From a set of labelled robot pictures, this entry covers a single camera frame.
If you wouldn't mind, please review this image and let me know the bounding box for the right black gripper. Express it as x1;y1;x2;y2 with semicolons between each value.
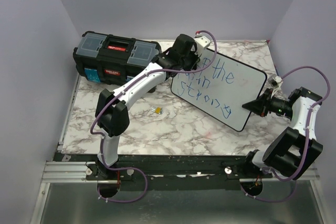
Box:
243;88;293;119

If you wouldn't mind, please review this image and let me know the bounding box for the white dry-erase whiteboard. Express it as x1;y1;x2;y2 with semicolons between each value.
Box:
171;49;267;132

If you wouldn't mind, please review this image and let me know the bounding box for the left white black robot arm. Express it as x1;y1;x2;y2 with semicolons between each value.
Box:
90;32;211;179

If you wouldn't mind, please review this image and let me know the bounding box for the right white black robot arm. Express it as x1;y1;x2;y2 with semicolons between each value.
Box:
241;87;323;180

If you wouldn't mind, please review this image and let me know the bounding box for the yellow hex key set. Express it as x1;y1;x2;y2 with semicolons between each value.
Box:
151;107;163;114

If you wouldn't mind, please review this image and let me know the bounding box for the black plastic toolbox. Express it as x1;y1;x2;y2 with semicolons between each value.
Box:
73;31;162;86

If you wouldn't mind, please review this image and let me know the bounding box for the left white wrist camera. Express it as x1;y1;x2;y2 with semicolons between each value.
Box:
194;35;211;54

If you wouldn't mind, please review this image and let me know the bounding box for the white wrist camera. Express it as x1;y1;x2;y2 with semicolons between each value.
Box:
194;35;211;54
268;74;283;97

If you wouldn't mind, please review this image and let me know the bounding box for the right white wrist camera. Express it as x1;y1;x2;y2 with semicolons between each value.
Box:
268;74;283;97

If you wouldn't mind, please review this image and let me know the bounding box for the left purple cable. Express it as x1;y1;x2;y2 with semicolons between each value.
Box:
90;30;218;204

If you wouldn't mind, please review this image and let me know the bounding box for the purple cable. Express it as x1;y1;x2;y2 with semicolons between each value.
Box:
240;66;331;203
90;30;218;204

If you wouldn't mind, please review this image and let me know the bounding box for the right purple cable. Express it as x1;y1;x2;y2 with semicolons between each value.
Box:
240;66;331;203

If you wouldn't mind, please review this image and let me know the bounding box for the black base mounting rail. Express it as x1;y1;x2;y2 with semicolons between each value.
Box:
53;152;274;191

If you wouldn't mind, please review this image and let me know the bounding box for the aluminium extrusion frame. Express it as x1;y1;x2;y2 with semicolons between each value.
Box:
32;77;329;223

